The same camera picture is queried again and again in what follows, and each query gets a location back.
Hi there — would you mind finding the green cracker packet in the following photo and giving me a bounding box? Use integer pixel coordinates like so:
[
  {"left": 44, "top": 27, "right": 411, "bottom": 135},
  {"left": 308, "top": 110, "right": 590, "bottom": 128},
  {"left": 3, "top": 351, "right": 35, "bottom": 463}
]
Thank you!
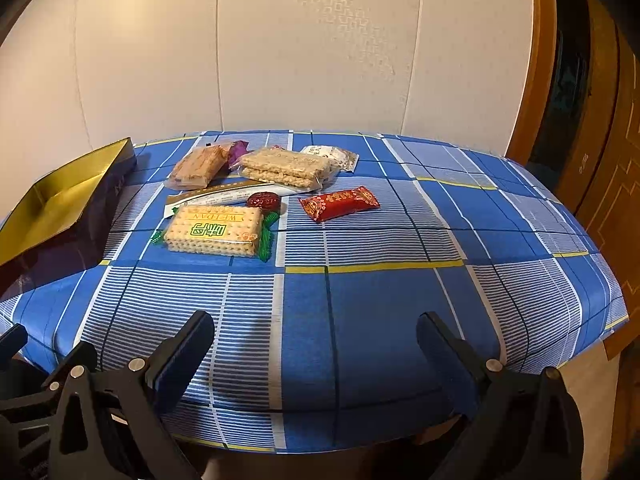
[{"left": 152, "top": 205, "right": 280, "bottom": 262}]

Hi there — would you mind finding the rice cracker packet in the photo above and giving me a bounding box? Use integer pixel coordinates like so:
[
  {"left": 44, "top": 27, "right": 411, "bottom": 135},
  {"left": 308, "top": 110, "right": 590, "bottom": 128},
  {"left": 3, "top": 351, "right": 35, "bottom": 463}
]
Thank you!
[{"left": 239, "top": 146, "right": 340, "bottom": 191}]

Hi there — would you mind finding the purple snack packet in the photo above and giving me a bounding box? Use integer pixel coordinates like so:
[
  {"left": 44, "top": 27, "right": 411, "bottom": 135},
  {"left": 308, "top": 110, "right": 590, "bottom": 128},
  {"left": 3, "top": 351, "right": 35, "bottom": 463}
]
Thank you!
[{"left": 228, "top": 140, "right": 248, "bottom": 169}]

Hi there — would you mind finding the red date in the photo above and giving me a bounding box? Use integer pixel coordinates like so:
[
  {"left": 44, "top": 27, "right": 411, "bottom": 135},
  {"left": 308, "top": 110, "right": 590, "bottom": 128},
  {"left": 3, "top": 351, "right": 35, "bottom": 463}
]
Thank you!
[{"left": 246, "top": 192, "right": 281, "bottom": 212}]

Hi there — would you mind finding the blue plaid tablecloth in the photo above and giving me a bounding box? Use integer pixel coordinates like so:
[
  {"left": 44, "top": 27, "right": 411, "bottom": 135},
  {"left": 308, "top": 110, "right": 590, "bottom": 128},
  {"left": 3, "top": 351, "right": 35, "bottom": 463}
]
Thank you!
[{"left": 1, "top": 130, "right": 628, "bottom": 453}]

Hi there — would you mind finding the red snack packet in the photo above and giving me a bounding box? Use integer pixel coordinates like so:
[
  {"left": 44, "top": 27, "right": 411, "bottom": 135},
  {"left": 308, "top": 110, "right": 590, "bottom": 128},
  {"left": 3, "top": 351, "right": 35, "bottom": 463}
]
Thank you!
[{"left": 298, "top": 186, "right": 380, "bottom": 223}]

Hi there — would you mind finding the long brown white snack bar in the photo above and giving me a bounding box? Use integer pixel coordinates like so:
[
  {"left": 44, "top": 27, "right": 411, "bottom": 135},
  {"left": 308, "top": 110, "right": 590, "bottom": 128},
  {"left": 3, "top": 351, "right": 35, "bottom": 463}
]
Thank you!
[{"left": 165, "top": 180, "right": 307, "bottom": 209}]

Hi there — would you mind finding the gold tin box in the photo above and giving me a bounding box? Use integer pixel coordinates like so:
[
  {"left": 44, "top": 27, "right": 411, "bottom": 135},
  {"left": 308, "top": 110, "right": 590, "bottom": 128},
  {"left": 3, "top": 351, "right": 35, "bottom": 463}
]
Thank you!
[{"left": 1, "top": 138, "right": 137, "bottom": 299}]

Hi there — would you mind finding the white brown snack pouch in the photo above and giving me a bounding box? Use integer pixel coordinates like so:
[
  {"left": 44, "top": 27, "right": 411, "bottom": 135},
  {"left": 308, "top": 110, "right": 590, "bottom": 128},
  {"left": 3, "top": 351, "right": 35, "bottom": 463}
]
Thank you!
[{"left": 300, "top": 145, "right": 359, "bottom": 172}]

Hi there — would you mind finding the wooden door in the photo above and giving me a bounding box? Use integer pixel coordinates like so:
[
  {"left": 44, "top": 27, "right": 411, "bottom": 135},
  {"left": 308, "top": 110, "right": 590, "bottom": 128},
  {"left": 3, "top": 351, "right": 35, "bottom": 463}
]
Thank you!
[{"left": 506, "top": 0, "right": 639, "bottom": 358}]

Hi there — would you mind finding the clear orange biscuit packet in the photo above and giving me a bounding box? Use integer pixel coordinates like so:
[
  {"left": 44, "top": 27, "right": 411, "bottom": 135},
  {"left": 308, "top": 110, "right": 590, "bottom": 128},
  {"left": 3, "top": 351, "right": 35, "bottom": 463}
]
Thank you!
[{"left": 164, "top": 144, "right": 231, "bottom": 191}]

